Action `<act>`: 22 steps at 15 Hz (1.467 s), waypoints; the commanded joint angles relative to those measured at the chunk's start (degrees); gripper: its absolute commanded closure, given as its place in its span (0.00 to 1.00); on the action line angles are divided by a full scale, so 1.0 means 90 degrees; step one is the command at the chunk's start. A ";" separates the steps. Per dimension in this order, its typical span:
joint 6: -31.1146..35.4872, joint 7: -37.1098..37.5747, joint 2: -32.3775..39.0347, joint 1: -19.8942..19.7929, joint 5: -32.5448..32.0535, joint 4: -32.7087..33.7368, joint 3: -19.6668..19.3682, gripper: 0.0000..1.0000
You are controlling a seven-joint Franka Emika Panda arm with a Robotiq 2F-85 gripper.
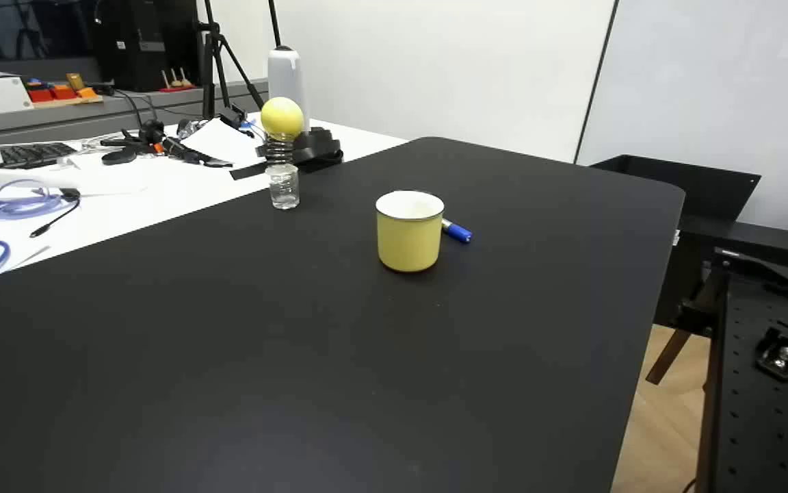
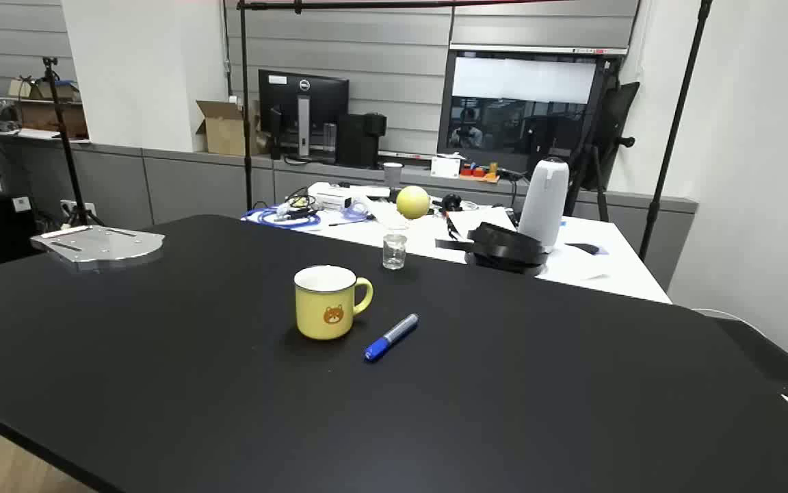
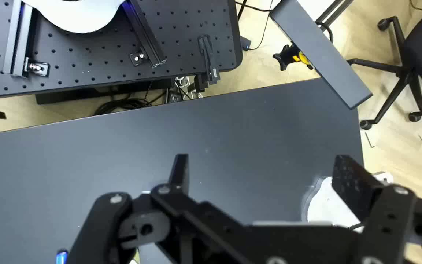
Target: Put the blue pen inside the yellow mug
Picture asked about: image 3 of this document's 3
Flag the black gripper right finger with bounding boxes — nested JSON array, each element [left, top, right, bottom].
[[331, 155, 422, 264]]

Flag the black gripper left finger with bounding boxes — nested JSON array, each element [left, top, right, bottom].
[[66, 153, 290, 264]]

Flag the yellow enamel mug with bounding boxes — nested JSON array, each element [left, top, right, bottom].
[[303, 177, 366, 228]]

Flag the small white scrap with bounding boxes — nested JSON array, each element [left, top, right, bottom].
[[373, 171, 394, 187]]

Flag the black hex key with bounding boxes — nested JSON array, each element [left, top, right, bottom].
[[363, 131, 376, 150]]

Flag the black office chair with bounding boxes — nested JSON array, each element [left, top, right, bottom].
[[345, 5, 422, 133]]

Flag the black perforated breadboard table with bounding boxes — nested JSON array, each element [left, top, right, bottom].
[[0, 0, 244, 106]]

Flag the yellow and black clamp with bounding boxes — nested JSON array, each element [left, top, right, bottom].
[[271, 43, 316, 74]]

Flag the black clamp bar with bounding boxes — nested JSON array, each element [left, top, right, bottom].
[[196, 34, 221, 86]]

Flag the black cable bundle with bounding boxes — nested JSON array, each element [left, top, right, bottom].
[[92, 95, 155, 118]]

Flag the silver corner bracket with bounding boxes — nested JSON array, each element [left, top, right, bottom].
[[25, 58, 51, 80]]

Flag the black rail with silver bracket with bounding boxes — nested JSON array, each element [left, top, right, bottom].
[[124, 0, 170, 70]]

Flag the grey aluminium rail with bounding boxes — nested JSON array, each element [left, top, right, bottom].
[[3, 0, 35, 78]]

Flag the black floor cable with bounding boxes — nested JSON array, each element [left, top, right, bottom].
[[233, 0, 277, 52]]

